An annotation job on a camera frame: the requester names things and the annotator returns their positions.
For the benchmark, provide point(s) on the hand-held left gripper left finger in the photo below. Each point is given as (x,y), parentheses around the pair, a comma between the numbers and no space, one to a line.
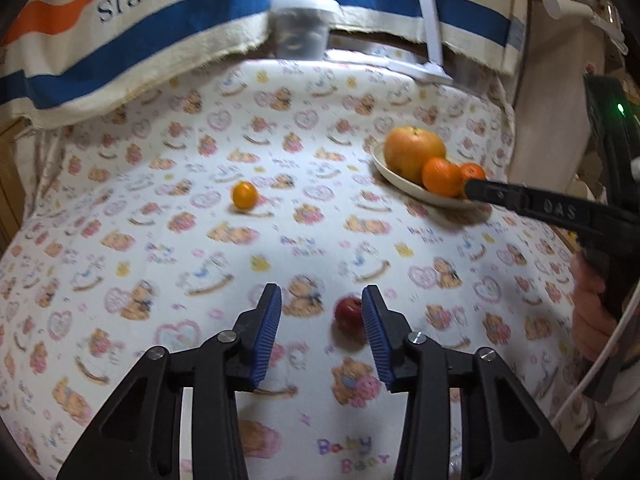
(267,330)

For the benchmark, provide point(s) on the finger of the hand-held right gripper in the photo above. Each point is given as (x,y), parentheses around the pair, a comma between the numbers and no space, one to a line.
(525,202)

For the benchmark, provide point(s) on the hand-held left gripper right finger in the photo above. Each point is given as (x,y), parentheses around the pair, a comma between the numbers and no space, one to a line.
(372,330)

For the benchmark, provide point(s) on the small red fruit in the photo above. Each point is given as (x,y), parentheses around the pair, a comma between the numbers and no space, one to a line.
(347,312)

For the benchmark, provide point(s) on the small orange mandarin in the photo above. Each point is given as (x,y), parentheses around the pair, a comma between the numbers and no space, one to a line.
(472,171)

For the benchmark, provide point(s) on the large orange mandarin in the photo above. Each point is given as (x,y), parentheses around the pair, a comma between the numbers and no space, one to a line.
(441,177)

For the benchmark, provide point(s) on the large yellow apple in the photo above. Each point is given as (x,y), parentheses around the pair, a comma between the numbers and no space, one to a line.
(412,152)

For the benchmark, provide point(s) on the cream round plate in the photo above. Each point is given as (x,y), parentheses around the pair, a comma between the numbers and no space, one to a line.
(400,182)

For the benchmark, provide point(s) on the person's right hand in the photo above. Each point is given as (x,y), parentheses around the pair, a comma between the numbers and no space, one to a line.
(587,320)

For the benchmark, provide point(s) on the light wooden board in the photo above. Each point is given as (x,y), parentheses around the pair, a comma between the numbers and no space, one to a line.
(550,110)

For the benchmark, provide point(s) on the bear print table cloth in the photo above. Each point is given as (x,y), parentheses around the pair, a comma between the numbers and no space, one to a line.
(200,260)

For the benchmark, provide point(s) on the orange kumquat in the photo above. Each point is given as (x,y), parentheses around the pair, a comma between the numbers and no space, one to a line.
(245,195)

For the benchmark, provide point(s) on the white desk lamp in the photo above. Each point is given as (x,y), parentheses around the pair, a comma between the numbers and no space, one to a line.
(430,10)

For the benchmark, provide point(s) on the white flat slab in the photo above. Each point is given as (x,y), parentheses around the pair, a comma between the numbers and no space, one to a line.
(350,55)

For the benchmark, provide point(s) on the lidded translucent plastic container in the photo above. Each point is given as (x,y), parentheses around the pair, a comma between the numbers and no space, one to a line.
(302,25)

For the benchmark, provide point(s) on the striped blanket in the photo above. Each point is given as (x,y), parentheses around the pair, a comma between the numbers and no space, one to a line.
(150,25)

